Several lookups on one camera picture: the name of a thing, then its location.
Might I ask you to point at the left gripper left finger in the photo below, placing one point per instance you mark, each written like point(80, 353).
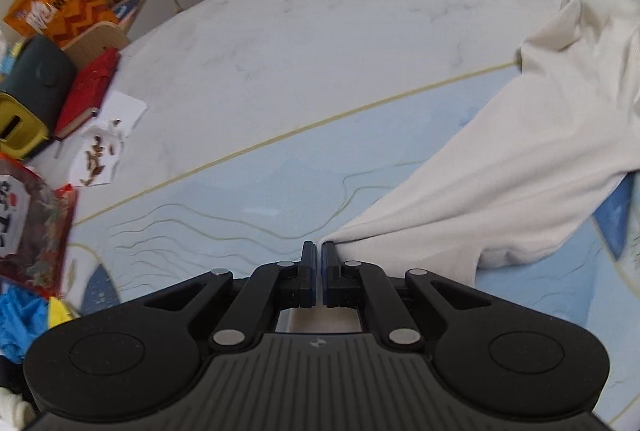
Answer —
point(307, 275)

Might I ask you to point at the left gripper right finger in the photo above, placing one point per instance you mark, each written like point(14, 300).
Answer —
point(331, 275)

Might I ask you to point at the white printed sweatshirt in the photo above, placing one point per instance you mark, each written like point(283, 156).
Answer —
point(520, 178)

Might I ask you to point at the white paper with seed shells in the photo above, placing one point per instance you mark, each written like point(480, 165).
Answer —
point(102, 140)

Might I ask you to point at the yellow packet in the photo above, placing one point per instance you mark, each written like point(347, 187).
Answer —
point(60, 312)

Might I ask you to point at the red dates snack bag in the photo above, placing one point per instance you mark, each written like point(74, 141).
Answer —
point(35, 222)

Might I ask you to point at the blue crumpled cloth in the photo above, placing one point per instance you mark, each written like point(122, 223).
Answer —
point(23, 318)

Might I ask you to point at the red notebook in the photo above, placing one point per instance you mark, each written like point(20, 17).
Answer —
point(87, 93)

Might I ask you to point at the wooden chair back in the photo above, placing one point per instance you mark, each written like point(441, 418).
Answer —
point(92, 43)

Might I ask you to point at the dark green yellow tissue box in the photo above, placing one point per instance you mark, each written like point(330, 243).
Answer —
point(33, 95)

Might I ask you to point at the orange snack bag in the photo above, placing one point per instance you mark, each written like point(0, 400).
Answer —
point(60, 21)

